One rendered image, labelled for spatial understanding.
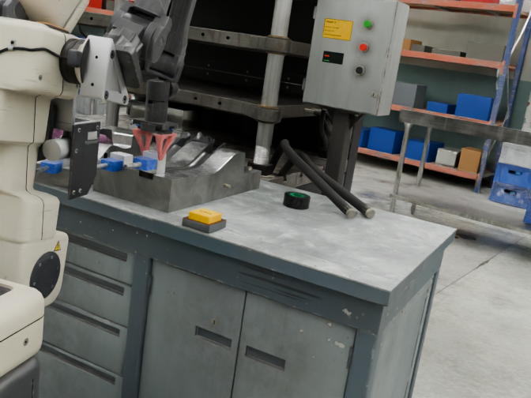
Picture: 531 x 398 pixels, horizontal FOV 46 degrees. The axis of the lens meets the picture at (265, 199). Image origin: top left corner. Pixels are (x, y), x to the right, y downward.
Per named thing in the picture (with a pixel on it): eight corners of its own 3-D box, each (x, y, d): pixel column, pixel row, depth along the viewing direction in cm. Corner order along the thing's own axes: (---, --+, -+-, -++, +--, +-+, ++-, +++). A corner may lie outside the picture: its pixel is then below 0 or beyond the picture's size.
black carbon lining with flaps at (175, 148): (166, 179, 169) (170, 144, 167) (120, 167, 176) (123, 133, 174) (231, 167, 200) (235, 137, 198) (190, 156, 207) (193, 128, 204)
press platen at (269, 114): (275, 158, 227) (282, 109, 223) (22, 99, 282) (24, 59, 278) (353, 143, 300) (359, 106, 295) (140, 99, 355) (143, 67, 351)
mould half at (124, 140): (75, 189, 172) (77, 150, 170) (-11, 173, 176) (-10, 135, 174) (143, 163, 220) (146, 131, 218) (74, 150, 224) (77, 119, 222)
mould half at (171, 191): (167, 212, 163) (173, 162, 160) (92, 190, 174) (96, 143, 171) (258, 188, 207) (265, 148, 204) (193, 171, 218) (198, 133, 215)
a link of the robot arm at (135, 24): (108, 30, 121) (133, 40, 121) (131, 1, 127) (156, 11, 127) (107, 65, 128) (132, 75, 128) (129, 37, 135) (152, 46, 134)
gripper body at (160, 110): (147, 124, 168) (149, 96, 166) (178, 130, 164) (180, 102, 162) (131, 125, 163) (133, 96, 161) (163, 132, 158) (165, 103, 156)
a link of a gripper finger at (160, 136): (153, 155, 169) (156, 121, 167) (175, 160, 166) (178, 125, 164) (137, 158, 163) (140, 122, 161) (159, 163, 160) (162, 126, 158)
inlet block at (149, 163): (132, 179, 156) (134, 158, 154) (117, 174, 158) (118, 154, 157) (164, 173, 167) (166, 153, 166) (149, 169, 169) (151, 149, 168)
